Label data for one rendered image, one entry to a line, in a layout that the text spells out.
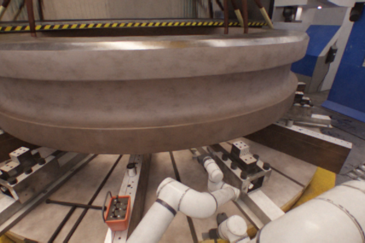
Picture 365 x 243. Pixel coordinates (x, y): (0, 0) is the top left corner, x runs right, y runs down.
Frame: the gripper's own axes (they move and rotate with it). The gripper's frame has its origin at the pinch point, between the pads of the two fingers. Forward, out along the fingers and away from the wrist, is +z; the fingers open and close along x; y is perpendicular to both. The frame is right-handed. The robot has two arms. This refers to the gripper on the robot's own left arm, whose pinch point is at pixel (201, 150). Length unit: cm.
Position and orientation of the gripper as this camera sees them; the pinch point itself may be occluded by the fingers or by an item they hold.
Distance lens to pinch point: 164.9
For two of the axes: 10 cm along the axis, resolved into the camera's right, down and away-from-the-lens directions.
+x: -9.6, 1.4, -2.5
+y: 0.0, -8.8, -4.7
